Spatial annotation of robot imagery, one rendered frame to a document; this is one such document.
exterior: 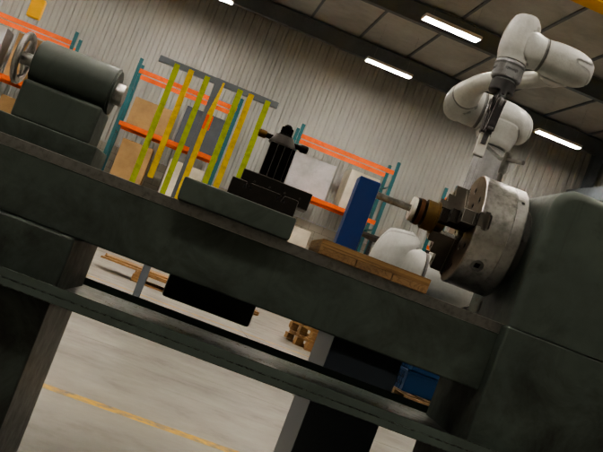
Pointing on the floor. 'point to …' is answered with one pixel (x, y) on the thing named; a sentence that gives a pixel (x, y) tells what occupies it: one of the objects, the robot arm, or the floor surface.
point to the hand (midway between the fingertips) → (481, 144)
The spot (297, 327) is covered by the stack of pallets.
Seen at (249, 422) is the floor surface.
